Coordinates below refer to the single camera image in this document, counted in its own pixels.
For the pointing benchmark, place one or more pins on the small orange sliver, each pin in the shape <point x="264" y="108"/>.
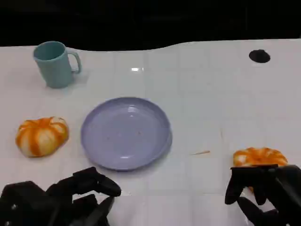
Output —
<point x="201" y="152"/>

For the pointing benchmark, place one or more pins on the orange and white bread roll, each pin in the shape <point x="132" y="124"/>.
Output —
<point x="41" y="137"/>
<point x="258" y="156"/>

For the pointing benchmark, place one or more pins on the round black table hole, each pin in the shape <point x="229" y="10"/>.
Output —
<point x="259" y="56"/>

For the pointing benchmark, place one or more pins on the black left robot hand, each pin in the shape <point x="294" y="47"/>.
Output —
<point x="35" y="207"/>

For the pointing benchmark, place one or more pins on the black backdrop cloth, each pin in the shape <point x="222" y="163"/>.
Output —
<point x="141" y="21"/>

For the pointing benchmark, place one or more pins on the lilac plate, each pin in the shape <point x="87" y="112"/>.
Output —
<point x="124" y="134"/>

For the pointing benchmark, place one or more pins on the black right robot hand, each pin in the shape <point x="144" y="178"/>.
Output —
<point x="287" y="188"/>

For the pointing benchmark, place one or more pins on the pale green mug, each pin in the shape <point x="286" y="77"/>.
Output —
<point x="55" y="70"/>

